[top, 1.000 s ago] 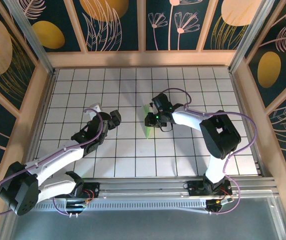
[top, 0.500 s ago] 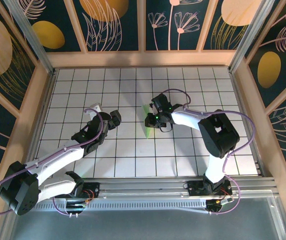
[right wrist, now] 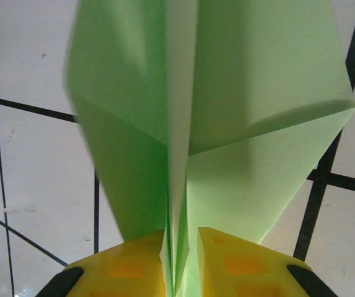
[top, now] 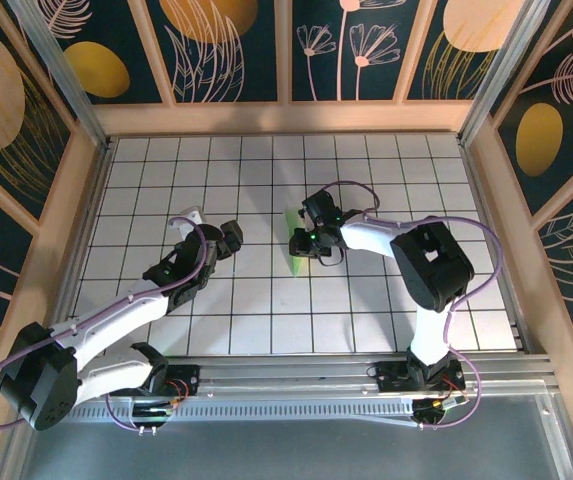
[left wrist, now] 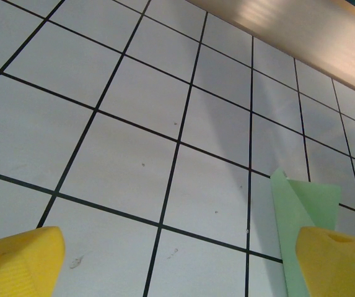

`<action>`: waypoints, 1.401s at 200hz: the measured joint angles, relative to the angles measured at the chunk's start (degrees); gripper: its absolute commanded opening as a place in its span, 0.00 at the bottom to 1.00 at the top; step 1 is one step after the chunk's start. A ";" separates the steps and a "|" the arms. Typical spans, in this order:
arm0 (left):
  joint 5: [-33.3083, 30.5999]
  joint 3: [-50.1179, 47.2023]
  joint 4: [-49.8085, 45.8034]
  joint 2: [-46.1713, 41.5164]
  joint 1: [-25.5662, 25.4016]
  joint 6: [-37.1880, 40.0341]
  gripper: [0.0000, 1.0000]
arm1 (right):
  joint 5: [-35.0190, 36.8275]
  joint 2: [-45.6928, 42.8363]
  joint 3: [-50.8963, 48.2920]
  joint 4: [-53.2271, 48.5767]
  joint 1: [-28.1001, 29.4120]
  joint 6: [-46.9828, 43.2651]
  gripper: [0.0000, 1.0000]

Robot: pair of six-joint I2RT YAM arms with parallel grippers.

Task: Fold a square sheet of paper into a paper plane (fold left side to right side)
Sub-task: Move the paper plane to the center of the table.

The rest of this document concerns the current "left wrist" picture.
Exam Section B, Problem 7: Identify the light green cloth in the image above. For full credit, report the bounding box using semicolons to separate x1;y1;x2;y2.
270;166;342;297

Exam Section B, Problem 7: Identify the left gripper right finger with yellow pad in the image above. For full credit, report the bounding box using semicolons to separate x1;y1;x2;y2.
296;225;355;297

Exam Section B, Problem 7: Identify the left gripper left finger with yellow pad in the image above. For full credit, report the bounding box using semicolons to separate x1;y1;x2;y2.
0;225;66;297

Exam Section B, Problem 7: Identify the wooden enclosure ledge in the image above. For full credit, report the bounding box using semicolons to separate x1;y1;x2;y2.
185;0;355;101

